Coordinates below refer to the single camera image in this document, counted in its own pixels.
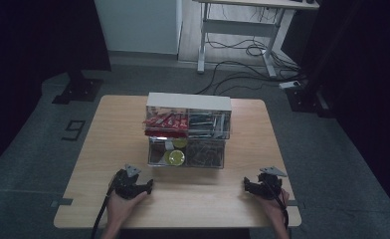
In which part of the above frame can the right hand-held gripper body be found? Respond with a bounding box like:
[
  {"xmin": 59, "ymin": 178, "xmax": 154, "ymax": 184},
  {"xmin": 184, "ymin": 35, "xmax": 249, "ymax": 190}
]
[{"xmin": 257, "ymin": 165, "xmax": 288, "ymax": 201}]

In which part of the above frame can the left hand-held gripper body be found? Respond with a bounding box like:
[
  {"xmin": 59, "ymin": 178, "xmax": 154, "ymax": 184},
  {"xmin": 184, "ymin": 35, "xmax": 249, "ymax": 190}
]
[{"xmin": 112, "ymin": 163, "xmax": 142, "ymax": 200}]

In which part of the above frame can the clear organizer box white lid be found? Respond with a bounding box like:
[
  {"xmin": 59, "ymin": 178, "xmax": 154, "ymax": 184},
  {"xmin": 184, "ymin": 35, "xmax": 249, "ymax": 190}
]
[{"xmin": 144, "ymin": 92, "xmax": 233, "ymax": 169}]

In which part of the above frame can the person's left hand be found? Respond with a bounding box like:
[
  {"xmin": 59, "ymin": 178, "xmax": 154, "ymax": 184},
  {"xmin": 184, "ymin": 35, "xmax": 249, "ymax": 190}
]
[{"xmin": 105, "ymin": 190, "xmax": 148, "ymax": 229}]

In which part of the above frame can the person's right hand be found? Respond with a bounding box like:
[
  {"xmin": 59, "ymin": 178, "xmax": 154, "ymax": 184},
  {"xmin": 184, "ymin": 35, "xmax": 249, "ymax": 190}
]
[{"xmin": 257, "ymin": 187, "xmax": 291, "ymax": 230}]

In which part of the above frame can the pile of mesh tea bags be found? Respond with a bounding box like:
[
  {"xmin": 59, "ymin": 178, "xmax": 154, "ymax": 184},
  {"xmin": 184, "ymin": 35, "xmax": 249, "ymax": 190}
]
[{"xmin": 186, "ymin": 141, "xmax": 224, "ymax": 167}]

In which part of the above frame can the pile of red sachets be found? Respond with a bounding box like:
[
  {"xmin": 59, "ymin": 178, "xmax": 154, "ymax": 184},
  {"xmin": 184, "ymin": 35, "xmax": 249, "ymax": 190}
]
[{"xmin": 142, "ymin": 112, "xmax": 189, "ymax": 138}]

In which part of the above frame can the grey floor tape strip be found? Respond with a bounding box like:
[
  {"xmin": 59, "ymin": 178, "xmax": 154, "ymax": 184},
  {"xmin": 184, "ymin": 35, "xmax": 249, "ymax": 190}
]
[{"xmin": 50, "ymin": 197, "xmax": 74, "ymax": 209}]

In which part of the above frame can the black stand base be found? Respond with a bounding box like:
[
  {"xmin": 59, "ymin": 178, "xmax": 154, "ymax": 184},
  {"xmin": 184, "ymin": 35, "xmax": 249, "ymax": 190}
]
[
  {"xmin": 52, "ymin": 70, "xmax": 103, "ymax": 105},
  {"xmin": 285, "ymin": 84, "xmax": 333, "ymax": 120}
]

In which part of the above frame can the white power strip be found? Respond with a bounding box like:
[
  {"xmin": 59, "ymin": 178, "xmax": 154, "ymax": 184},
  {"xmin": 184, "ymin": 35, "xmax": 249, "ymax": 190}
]
[{"xmin": 279, "ymin": 80, "xmax": 302, "ymax": 91}]

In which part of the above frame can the dark curtain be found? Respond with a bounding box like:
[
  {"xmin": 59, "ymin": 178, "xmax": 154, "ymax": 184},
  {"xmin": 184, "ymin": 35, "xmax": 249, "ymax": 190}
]
[
  {"xmin": 298, "ymin": 0, "xmax": 390, "ymax": 222},
  {"xmin": 0, "ymin": 0, "xmax": 111, "ymax": 175}
]

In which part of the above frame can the white cabinet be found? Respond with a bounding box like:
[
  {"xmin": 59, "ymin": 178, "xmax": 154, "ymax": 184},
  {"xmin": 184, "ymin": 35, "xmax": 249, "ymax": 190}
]
[{"xmin": 94, "ymin": 0, "xmax": 183, "ymax": 56}]

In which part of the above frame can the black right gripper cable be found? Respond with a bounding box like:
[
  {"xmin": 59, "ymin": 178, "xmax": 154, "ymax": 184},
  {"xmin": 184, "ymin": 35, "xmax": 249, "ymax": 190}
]
[{"xmin": 272, "ymin": 183, "xmax": 290, "ymax": 230}]

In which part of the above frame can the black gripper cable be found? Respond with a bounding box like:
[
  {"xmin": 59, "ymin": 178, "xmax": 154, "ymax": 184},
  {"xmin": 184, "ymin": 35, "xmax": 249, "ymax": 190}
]
[
  {"xmin": 272, "ymin": 183, "xmax": 290, "ymax": 230},
  {"xmin": 91, "ymin": 180, "xmax": 118, "ymax": 239}
]

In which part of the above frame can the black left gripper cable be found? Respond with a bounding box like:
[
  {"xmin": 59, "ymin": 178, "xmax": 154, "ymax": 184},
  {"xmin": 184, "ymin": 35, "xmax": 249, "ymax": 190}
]
[{"xmin": 91, "ymin": 180, "xmax": 118, "ymax": 239}]

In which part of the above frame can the long black floor cable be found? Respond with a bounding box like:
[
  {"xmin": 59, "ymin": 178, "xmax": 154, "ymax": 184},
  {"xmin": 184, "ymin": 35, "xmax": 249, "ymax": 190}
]
[{"xmin": 195, "ymin": 59, "xmax": 284, "ymax": 96}]

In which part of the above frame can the coiled black floor cable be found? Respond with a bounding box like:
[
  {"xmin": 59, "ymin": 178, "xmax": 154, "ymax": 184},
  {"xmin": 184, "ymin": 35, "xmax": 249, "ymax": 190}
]
[{"xmin": 245, "ymin": 39, "xmax": 271, "ymax": 58}]

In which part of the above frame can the white metal frame desk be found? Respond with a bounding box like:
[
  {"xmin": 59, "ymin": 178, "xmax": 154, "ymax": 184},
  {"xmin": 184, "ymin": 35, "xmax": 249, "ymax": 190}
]
[{"xmin": 192, "ymin": 0, "xmax": 320, "ymax": 79}]

